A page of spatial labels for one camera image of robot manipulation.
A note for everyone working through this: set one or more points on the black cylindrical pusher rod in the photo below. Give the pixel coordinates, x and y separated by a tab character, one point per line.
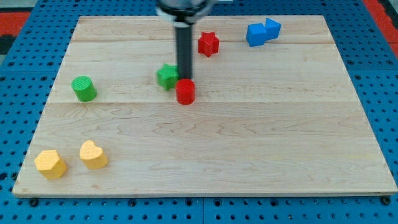
183	40

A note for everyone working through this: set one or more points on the green cylinder block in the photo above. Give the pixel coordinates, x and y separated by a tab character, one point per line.
84	88

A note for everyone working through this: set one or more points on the red star block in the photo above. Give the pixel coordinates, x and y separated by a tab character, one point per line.
208	44

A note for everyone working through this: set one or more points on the red cylinder block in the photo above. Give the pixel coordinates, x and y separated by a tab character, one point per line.
185	91

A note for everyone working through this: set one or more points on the yellow heart block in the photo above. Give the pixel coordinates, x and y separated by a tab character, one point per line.
93	156

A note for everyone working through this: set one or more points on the yellow hexagon block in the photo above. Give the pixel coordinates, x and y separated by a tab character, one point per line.
50	164

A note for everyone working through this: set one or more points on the blue angular block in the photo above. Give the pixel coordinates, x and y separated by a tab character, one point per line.
258	34

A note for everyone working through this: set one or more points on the wooden board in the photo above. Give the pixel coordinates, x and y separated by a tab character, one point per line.
278	120

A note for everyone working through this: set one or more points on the green star block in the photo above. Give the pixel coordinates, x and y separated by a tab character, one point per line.
167	76

